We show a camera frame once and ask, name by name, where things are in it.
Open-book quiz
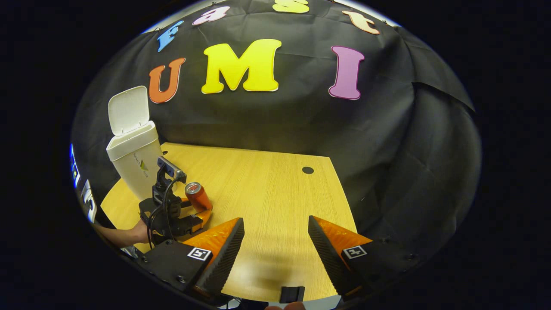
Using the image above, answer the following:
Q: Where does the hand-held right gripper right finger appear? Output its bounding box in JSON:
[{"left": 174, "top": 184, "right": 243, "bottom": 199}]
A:
[{"left": 307, "top": 215, "right": 421, "bottom": 302}]

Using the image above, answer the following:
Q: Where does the white side desk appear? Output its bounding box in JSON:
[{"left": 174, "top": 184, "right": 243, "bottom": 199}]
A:
[{"left": 81, "top": 179, "right": 99, "bottom": 224}]

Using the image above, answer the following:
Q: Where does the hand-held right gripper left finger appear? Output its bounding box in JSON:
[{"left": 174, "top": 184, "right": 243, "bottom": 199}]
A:
[{"left": 137, "top": 217, "right": 246, "bottom": 302}]

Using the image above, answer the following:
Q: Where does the computer monitor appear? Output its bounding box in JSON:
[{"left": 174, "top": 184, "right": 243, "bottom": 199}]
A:
[{"left": 69, "top": 143, "right": 81, "bottom": 189}]

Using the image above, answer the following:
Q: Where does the black backdrop cloth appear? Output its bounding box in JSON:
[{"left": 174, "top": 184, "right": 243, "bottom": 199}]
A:
[{"left": 71, "top": 0, "right": 483, "bottom": 259}]

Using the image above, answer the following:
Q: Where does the white desktop garbage bin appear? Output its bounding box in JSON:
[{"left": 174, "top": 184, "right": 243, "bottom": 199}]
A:
[{"left": 106, "top": 85, "right": 164, "bottom": 201}]

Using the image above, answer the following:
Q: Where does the red pop can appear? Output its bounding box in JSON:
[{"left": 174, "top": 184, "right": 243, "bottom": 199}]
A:
[{"left": 185, "top": 181, "right": 213, "bottom": 212}]

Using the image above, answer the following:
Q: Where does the wooden desktop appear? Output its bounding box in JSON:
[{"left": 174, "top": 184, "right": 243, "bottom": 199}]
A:
[{"left": 100, "top": 142, "right": 358, "bottom": 302}]

